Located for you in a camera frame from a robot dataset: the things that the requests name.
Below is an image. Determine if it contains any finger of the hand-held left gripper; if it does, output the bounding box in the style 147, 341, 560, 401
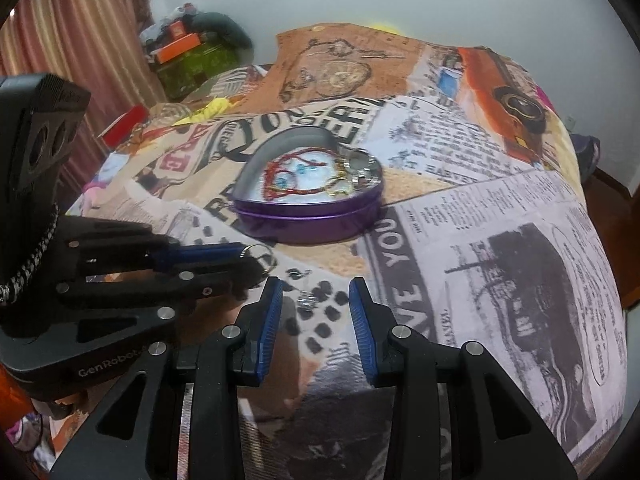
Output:
30, 259, 269, 347
57, 215, 248, 275

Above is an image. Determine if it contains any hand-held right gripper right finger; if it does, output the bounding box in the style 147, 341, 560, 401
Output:
348, 276, 579, 480

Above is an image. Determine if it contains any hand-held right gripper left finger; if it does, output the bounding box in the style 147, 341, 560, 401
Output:
50, 276, 286, 480

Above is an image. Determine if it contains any silver key ring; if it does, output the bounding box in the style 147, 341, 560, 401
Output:
242, 243, 277, 274

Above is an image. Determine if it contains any purple heart-shaped tin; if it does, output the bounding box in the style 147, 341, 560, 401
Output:
232, 127, 385, 245

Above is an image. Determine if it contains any red beaded bracelet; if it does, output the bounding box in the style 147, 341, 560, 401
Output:
259, 146, 327, 204

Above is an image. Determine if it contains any gold chain bracelet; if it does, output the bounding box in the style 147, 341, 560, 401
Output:
320, 170, 357, 199

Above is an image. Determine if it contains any silver finger ring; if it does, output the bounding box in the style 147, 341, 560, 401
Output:
350, 149, 384, 187

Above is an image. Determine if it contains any red and white box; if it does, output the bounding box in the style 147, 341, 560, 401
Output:
97, 105, 151, 149

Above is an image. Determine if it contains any striped brown curtain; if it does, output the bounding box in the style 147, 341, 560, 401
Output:
0, 0, 169, 182

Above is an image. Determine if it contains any yellow cloth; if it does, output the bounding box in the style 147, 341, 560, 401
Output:
175, 97, 237, 124

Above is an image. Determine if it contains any orange box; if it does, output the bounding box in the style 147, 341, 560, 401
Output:
152, 32, 204, 64

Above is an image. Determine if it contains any striped patterned cloth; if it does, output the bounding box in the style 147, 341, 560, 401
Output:
145, 65, 272, 127

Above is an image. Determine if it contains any green floral covered stand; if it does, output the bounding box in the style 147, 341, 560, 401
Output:
155, 42, 242, 102

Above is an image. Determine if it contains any newspaper printed blanket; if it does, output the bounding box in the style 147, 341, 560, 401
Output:
30, 22, 628, 480

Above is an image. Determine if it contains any grey neck pillow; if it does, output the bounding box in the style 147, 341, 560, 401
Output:
192, 11, 254, 57

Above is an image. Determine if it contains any braided wrist cord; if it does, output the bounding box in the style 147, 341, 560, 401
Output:
0, 204, 59, 307

